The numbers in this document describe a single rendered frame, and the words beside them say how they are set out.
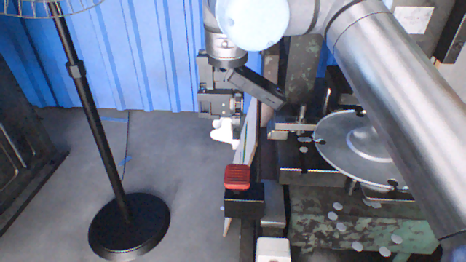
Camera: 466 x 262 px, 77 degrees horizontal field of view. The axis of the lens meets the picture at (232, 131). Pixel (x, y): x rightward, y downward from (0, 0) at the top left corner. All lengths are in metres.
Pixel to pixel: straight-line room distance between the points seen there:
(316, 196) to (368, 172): 0.17
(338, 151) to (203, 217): 0.96
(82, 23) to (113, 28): 0.20
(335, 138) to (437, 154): 0.51
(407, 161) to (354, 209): 0.52
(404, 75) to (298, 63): 0.67
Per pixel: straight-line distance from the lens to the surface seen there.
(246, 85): 0.51
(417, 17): 0.72
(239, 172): 0.68
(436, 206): 0.29
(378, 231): 0.87
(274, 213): 0.76
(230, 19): 0.34
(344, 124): 0.84
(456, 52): 0.74
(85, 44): 2.24
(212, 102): 0.52
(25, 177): 1.97
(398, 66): 0.32
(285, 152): 0.82
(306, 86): 1.01
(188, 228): 1.52
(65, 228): 1.71
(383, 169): 0.74
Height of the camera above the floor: 1.24
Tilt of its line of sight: 37 degrees down
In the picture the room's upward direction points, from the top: straight up
